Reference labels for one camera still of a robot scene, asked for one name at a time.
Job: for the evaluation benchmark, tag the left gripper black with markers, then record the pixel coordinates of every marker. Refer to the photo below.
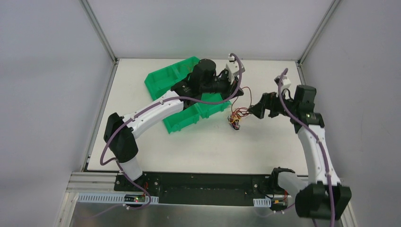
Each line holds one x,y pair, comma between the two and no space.
229,86

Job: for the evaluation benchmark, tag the white small cable duct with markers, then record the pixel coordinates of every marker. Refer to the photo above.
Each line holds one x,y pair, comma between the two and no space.
263,202

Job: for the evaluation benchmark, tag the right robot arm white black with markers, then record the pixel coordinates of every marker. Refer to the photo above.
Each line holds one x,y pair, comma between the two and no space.
324,196

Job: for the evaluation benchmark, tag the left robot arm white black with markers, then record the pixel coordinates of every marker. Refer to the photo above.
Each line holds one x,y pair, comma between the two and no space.
120,137

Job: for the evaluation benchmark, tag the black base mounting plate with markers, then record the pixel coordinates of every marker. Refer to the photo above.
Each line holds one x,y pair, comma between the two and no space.
201,189

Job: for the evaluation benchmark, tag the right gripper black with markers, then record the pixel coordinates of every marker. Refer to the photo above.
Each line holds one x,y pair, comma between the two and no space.
269,104

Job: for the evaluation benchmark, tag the white slotted cable duct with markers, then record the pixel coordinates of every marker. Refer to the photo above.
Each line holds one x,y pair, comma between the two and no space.
117,198

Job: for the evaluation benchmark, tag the green compartment bin tray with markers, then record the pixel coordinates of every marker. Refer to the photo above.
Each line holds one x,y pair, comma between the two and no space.
182,93

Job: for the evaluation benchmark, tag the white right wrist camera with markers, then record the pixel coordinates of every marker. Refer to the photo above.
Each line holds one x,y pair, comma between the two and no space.
285,83

